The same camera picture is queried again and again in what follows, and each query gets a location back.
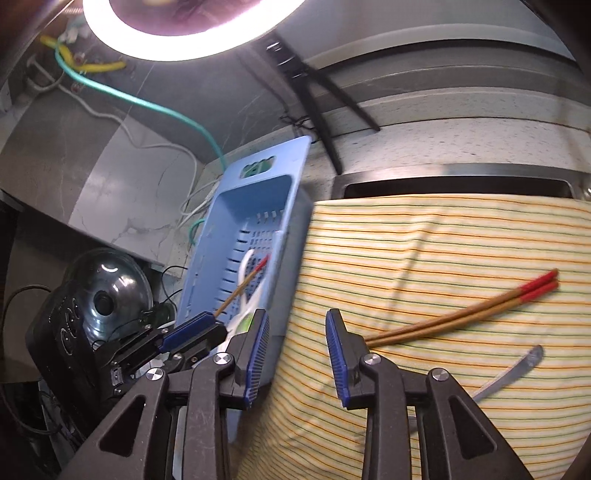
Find black tripod legs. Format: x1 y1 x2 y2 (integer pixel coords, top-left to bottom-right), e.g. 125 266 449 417
235 30 382 175

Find metal fork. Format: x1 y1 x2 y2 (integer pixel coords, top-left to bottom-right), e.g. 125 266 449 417
473 345 546 402

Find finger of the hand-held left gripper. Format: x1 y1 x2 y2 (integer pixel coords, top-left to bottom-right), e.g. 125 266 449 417
113 311 227 366
115 338 228 394

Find striped yellow cloth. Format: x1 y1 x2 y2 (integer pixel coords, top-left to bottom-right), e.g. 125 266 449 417
235 194 591 480

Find white cable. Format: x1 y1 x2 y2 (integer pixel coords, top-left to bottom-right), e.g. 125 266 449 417
28 60 218 227

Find red-tipped wooden chopstick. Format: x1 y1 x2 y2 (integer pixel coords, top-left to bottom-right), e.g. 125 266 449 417
213 254 271 319
367 280 560 348
364 270 558 344

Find glass pot lid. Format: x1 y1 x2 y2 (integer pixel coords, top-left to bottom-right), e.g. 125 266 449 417
65 249 154 344

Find yellow cable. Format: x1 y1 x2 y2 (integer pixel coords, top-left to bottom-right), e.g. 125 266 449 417
41 34 126 75

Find teal cable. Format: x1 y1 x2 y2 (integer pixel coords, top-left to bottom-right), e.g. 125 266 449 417
54 46 228 169

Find blue plastic basket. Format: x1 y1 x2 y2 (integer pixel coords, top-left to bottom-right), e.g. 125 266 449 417
177 135 315 444

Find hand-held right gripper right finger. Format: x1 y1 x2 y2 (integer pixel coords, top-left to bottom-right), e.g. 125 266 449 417
324 308 536 480

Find white plastic spork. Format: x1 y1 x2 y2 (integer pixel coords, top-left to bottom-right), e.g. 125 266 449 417
225 281 271 344

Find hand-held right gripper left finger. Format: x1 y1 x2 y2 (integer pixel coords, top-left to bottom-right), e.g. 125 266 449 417
58 308 271 480

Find ring light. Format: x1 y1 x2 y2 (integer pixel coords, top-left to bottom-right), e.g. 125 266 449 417
82 0 308 62

